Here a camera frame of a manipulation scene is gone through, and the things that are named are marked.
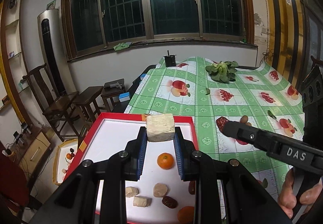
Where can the red tray with white inside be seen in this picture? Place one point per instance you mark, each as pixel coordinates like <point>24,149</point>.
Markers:
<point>118,133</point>

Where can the dark wooden stool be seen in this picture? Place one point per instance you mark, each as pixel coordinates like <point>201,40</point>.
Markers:
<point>88,95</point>
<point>112,91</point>

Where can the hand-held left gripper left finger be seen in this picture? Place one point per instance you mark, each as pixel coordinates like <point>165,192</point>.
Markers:
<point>141,155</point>

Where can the blue and white box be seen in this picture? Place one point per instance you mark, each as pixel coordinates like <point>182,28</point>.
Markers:
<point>124,97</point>

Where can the dark wooden armchair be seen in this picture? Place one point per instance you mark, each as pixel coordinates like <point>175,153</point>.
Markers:
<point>55,105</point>

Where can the orange mandarin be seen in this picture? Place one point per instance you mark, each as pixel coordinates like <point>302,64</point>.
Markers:
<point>185,214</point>
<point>165,160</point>

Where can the white cake block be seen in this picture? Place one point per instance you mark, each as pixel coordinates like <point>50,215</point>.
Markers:
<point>160,126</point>

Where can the yellow-rimmed cardboard box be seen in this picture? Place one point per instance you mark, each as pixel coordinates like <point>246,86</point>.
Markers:
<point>59,171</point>

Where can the dark red furniture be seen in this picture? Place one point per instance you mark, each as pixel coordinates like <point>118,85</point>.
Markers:
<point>12,183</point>

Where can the light wooden cabinet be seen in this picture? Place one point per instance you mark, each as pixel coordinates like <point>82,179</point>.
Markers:
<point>35,148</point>

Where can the person's right hand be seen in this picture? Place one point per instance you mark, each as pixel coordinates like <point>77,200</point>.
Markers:
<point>286,196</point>

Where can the green wall sticker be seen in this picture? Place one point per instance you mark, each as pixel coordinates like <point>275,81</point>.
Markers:
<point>51,4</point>

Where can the green fruit-print tablecloth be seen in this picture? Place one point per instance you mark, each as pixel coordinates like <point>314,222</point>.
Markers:
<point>191,110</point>

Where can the green cloth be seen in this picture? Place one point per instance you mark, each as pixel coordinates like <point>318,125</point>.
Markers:
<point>122,46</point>

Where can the pale brown cake piece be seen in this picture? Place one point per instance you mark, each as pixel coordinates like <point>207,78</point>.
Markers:
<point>142,201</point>
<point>160,190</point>
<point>131,192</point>

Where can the green leafy vegetable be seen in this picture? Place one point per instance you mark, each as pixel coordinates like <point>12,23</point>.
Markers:
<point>222,71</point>

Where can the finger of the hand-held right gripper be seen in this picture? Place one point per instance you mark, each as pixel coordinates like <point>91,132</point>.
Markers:
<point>237,130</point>

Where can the carved dark wooden chair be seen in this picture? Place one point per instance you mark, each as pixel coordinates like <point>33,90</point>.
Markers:
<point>311,92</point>

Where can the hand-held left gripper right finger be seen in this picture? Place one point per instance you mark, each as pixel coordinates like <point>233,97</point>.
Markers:
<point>178,155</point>

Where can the green leaf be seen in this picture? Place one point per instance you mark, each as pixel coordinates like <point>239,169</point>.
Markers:
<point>207,91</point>
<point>271,114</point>

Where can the silver standing air conditioner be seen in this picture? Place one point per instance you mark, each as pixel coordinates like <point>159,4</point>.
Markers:
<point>50,49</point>

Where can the black pen holder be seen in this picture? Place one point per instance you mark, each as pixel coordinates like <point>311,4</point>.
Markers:
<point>169,60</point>

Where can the wooden shelf unit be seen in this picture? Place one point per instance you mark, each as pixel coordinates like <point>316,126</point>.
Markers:
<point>12,62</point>

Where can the white wall switch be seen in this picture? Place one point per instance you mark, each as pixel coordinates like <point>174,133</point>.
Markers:
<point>264,31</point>

